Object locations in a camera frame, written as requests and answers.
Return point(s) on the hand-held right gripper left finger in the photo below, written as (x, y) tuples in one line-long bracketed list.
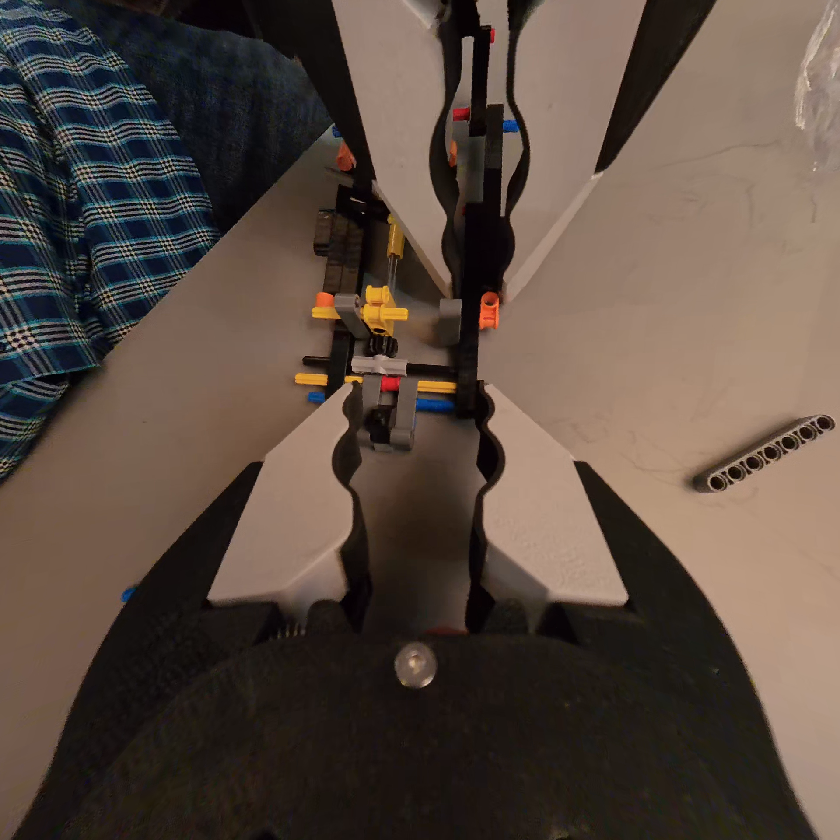
[(289, 525)]

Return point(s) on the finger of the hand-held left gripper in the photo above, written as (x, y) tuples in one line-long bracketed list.
[(394, 98), (571, 98)]

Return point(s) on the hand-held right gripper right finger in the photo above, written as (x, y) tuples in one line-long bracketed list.
[(558, 525)]

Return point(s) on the black lego side beam assembly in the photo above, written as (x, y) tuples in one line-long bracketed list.
[(472, 367)]

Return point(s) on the multicoloured lego chassis assembly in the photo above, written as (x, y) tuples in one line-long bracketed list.
[(374, 312)]

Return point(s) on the grey lego beam with holes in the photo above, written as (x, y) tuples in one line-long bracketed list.
[(764, 454)]

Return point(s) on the blue denim jeans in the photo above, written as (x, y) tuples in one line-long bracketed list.
[(249, 111)]

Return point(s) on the clear plastic bag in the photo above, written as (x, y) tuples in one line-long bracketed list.
[(823, 85)]

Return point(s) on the blue plaid shirt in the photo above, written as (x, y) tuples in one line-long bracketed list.
[(85, 229)]

